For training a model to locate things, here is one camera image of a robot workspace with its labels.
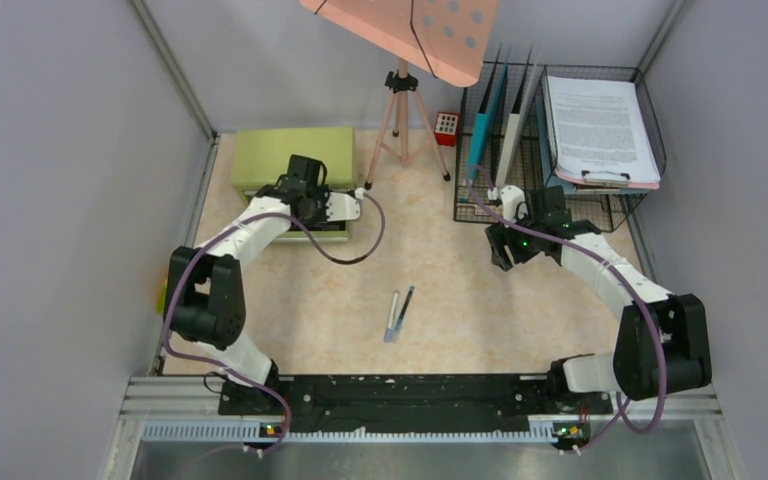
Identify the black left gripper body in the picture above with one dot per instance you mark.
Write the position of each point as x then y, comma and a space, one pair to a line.
318, 208

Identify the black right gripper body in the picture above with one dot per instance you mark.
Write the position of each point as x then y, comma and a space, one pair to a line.
523, 245

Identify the light blue clipboard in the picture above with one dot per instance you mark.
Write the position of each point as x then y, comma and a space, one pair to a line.
550, 179

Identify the green metal drawer box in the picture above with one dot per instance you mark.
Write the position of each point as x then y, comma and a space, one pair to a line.
261, 156

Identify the black wire mesh file rack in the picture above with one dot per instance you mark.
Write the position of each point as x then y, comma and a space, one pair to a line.
608, 212

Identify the pink clipboard with papers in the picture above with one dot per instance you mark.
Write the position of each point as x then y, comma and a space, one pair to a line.
599, 135

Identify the teal file folder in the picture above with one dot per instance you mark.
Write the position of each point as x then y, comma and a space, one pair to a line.
483, 124

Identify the grey white file folder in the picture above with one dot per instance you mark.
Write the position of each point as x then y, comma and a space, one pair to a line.
516, 118

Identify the teal gel pen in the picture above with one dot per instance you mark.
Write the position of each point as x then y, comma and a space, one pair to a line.
403, 311

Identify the grey white marker pen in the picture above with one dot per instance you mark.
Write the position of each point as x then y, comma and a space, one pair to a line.
390, 327

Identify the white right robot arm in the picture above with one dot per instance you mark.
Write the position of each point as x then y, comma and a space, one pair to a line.
662, 339

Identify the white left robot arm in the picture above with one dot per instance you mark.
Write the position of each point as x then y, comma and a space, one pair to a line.
205, 302

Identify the red white small box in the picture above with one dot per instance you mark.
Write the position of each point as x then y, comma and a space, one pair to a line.
446, 129

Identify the pink perforated board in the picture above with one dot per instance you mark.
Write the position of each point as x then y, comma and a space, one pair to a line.
446, 38

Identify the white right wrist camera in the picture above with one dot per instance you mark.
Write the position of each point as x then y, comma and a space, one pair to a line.
509, 201

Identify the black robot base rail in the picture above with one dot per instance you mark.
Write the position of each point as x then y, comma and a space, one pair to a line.
405, 404

